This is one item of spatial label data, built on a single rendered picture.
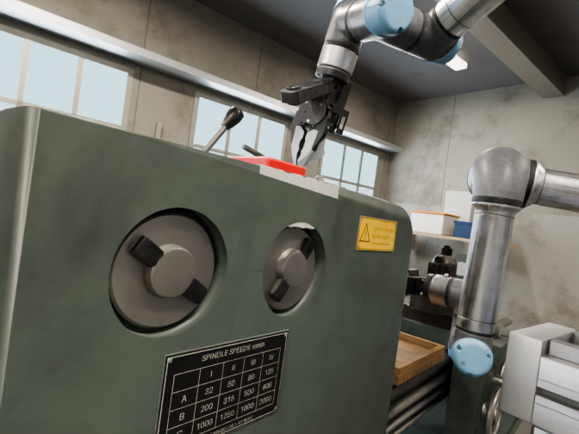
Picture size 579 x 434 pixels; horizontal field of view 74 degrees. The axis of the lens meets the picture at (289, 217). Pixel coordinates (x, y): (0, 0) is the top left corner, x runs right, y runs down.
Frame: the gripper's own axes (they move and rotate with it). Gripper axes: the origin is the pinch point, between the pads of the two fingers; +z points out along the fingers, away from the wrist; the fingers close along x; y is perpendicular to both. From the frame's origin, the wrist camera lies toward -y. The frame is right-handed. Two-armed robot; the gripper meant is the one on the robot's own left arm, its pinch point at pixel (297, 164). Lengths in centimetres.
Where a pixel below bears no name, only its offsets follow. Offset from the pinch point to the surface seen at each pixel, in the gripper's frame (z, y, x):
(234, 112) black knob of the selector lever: -5.7, -15.4, 5.2
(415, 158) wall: -50, 458, 194
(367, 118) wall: -82, 400, 255
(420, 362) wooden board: 37, 34, -28
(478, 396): 48, 63, -39
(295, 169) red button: 0.0, -30.7, -27.1
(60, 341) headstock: 14, -51, -31
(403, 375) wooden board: 38, 25, -28
